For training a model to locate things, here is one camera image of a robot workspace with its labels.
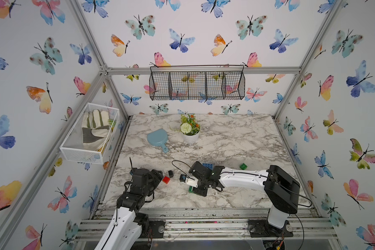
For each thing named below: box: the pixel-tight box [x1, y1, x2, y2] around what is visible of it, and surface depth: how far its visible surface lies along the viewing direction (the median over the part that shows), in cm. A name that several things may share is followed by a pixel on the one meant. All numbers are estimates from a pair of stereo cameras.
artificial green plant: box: [180, 113, 201, 136], surface depth 98 cm
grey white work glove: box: [81, 109, 112, 152], surface depth 76 cm
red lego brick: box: [161, 176, 171, 185], surface depth 91 cm
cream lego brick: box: [185, 176, 199, 189], surface depth 75 cm
